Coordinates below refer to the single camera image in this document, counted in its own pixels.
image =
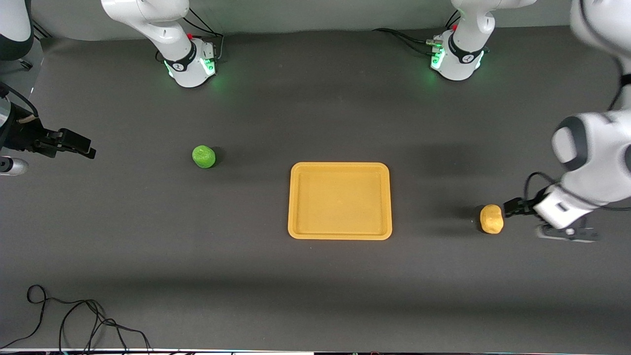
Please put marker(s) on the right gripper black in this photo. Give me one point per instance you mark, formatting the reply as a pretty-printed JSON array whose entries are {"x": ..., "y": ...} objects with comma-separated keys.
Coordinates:
[{"x": 20, "y": 136}]

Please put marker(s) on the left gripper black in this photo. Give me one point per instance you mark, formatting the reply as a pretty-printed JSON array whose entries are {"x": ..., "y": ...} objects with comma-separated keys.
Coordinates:
[{"x": 515, "y": 206}]

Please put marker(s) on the yellow potato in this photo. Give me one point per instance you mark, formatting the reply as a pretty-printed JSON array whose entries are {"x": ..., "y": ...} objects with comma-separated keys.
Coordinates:
[{"x": 491, "y": 219}]

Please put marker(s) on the green apple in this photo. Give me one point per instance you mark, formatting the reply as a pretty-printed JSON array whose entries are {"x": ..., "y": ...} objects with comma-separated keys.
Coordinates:
[{"x": 203, "y": 157}]

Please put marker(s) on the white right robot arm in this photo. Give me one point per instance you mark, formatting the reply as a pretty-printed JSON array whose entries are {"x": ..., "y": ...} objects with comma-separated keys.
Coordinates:
[{"x": 190, "y": 64}]

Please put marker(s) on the yellow plastic tray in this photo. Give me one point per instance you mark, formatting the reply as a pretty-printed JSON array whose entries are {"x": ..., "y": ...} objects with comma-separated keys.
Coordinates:
[{"x": 340, "y": 201}]

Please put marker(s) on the dark grey table mat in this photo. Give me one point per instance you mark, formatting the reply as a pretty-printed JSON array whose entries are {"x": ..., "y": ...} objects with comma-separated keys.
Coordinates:
[{"x": 315, "y": 296}]

